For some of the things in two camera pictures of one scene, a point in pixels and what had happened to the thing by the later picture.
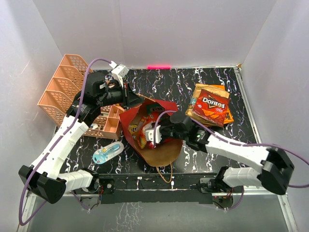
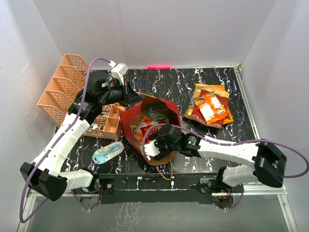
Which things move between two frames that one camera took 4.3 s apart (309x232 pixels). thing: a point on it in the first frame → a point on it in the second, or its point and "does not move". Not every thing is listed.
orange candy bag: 142,137 → 211,107
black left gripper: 131,99 does not move
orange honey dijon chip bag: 229,117 does not move
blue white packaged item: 107,152 does not move
